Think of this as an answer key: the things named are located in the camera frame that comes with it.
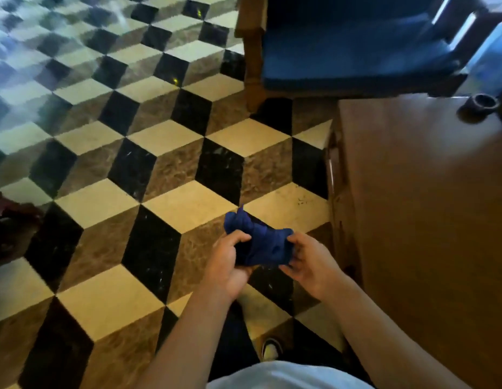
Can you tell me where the person's right sneaker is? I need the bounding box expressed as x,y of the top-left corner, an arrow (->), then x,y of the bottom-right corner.
260,337 -> 285,363

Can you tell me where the person's left forearm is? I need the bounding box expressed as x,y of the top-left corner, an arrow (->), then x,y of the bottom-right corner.
132,287 -> 240,389

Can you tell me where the dark reddish bundle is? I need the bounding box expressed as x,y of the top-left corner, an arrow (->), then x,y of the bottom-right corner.
0,189 -> 45,267

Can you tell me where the brown wooden table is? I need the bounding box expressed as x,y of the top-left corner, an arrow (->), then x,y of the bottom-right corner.
325,92 -> 502,389

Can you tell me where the person's right forearm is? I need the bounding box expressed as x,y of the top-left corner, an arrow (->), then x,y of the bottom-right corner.
321,274 -> 475,389

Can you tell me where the person's right hand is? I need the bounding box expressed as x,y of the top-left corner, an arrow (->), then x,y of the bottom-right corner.
278,231 -> 347,303

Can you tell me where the dark glass ashtray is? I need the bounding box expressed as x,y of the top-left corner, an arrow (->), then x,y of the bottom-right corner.
456,92 -> 501,125

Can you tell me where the wooden sofa frame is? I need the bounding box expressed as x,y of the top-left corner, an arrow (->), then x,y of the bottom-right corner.
234,0 -> 469,115

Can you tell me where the dark blue cleaning cloth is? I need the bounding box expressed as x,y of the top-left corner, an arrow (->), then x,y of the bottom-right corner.
223,204 -> 296,269

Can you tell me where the blue sofa back cushion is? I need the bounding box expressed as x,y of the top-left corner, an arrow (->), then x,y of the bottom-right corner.
266,0 -> 449,25

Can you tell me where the person's left hand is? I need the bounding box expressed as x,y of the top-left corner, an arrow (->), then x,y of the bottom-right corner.
203,229 -> 256,305

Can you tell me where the person's white shirt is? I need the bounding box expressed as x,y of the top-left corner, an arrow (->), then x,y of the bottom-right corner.
205,360 -> 376,389

